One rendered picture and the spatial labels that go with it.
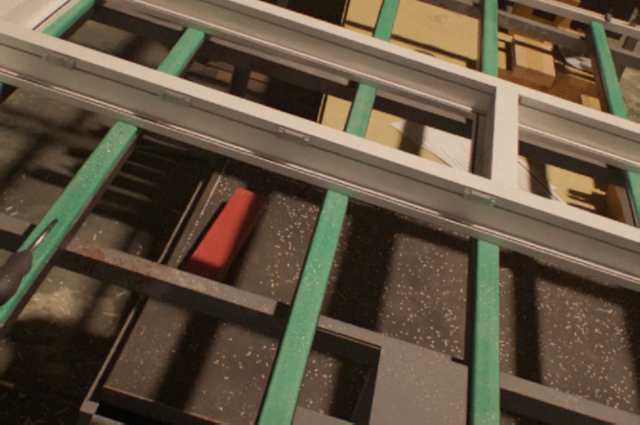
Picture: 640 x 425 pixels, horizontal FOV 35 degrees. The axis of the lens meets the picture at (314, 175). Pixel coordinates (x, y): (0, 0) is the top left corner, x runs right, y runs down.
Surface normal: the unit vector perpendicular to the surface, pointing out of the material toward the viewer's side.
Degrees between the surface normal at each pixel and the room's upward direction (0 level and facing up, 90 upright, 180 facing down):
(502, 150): 0
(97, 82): 90
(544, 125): 90
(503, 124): 0
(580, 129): 90
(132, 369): 0
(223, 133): 90
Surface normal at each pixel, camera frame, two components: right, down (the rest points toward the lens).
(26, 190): 0.26, -0.83
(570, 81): -0.14, 0.47
